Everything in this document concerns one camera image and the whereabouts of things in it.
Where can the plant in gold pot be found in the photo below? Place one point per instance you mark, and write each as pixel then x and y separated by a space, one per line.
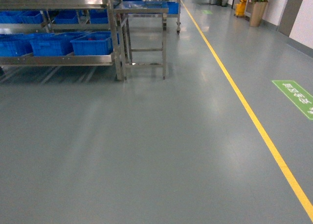
pixel 257 12

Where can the yellow mop bucket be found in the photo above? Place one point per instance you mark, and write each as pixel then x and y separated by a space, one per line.
pixel 240 8

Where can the blue plastic bin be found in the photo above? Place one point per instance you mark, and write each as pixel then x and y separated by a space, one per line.
pixel 55 45
pixel 15 45
pixel 93 44

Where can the stainless steel shelf rack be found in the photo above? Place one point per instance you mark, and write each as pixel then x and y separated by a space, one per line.
pixel 70 60

